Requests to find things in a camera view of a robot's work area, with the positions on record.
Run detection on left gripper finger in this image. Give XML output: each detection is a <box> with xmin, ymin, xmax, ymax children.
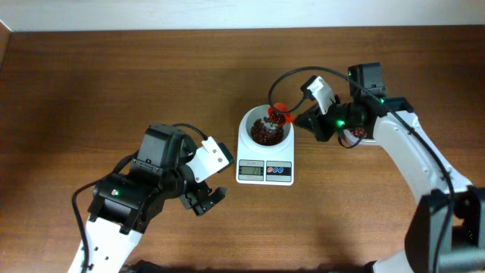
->
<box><xmin>192</xmin><ymin>187</ymin><xmax>227</xmax><ymax>216</ymax></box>
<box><xmin>218</xmin><ymin>143</ymin><xmax>234</xmax><ymax>173</ymax></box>

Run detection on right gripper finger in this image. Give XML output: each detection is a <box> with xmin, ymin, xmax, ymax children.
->
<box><xmin>295</xmin><ymin>117</ymin><xmax>322</xmax><ymax>140</ymax></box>
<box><xmin>294</xmin><ymin>103</ymin><xmax>321</xmax><ymax>124</ymax></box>

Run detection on orange plastic measuring scoop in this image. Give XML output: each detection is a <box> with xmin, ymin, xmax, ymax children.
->
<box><xmin>268</xmin><ymin>102</ymin><xmax>294</xmax><ymax>126</ymax></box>

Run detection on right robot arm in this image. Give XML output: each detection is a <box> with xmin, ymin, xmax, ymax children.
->
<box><xmin>294</xmin><ymin>63</ymin><xmax>484</xmax><ymax>272</ymax></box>

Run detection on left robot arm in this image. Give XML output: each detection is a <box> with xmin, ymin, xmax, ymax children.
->
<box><xmin>69</xmin><ymin>124</ymin><xmax>234</xmax><ymax>272</ymax></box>

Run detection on white digital kitchen scale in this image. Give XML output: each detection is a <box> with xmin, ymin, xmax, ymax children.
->
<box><xmin>236</xmin><ymin>118</ymin><xmax>295</xmax><ymax>186</ymax></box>

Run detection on red beans in bowl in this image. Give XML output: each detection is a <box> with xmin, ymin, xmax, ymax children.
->
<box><xmin>250</xmin><ymin>112</ymin><xmax>286</xmax><ymax>146</ymax></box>

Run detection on white round bowl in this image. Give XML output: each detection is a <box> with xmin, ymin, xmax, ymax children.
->
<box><xmin>244</xmin><ymin>105</ymin><xmax>292</xmax><ymax>146</ymax></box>

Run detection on red beans in container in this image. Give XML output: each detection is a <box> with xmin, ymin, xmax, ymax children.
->
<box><xmin>350</xmin><ymin>127</ymin><xmax>368</xmax><ymax>139</ymax></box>

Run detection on clear plastic bean container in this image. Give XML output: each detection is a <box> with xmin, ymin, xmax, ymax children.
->
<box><xmin>343</xmin><ymin>129</ymin><xmax>377</xmax><ymax>146</ymax></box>

